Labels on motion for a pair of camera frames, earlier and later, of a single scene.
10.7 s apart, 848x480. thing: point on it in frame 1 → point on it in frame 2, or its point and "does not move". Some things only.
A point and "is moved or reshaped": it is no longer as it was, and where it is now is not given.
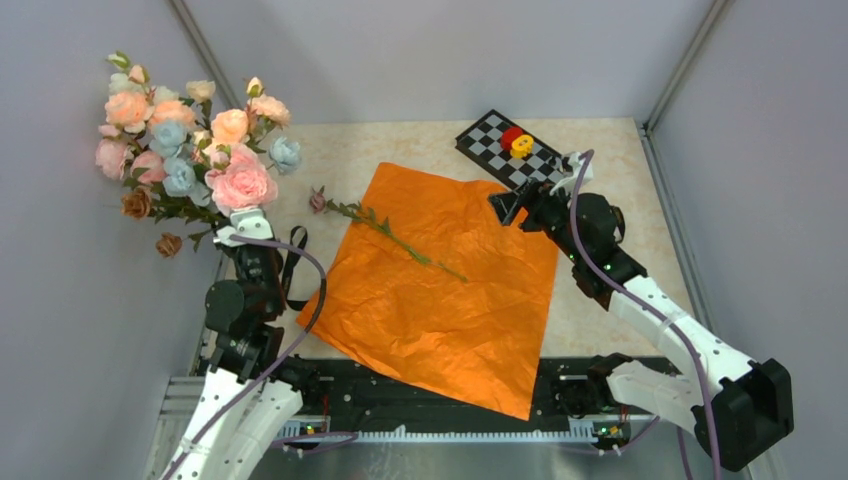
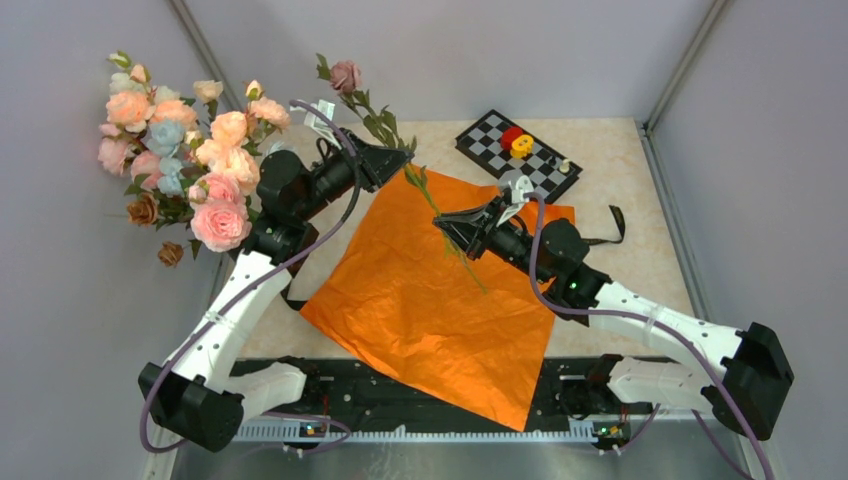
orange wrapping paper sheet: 430,280 does not move
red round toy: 509,135 does not move
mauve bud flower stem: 318,203 → 344,77
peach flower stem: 266,108 does not move
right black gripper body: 548,214 → 508,242
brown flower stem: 138,203 is moved or reshaped
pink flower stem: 244,184 → 220,217
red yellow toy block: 522,146 does not move
